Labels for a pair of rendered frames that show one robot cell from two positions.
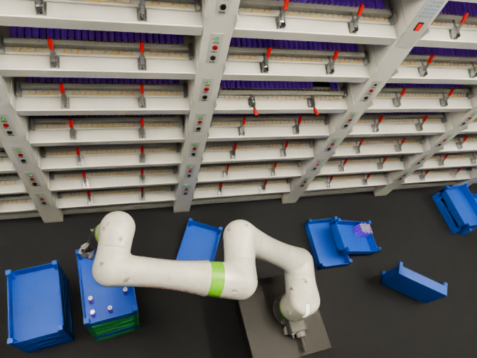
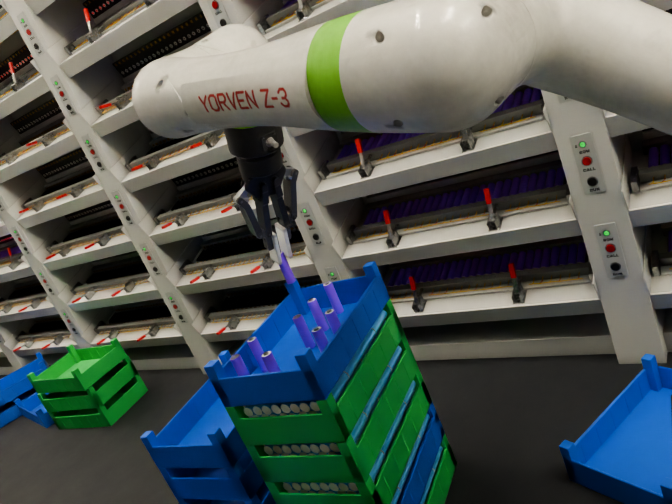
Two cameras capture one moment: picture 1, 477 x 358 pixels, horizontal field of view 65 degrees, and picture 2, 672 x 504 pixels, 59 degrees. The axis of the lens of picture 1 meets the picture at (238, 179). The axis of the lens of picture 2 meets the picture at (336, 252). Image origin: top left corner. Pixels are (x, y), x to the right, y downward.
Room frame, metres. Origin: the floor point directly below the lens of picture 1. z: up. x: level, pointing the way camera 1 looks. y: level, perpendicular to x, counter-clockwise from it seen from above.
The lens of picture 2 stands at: (0.10, -0.59, 0.84)
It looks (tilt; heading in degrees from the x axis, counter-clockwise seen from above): 17 degrees down; 69
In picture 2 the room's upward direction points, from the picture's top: 23 degrees counter-clockwise
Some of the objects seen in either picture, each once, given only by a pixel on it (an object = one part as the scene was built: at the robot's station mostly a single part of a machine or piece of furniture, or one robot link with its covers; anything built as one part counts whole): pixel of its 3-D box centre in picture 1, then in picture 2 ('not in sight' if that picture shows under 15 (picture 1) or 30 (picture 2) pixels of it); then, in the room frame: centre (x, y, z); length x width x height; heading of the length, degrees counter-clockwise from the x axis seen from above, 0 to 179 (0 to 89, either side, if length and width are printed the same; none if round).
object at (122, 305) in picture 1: (106, 281); (304, 329); (0.34, 0.33, 0.44); 0.30 x 0.20 x 0.08; 37
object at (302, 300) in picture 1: (299, 299); not in sight; (0.57, -0.44, 0.51); 0.16 x 0.13 x 0.19; 20
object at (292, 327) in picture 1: (294, 321); not in sight; (0.51, -0.48, 0.39); 0.26 x 0.15 x 0.06; 33
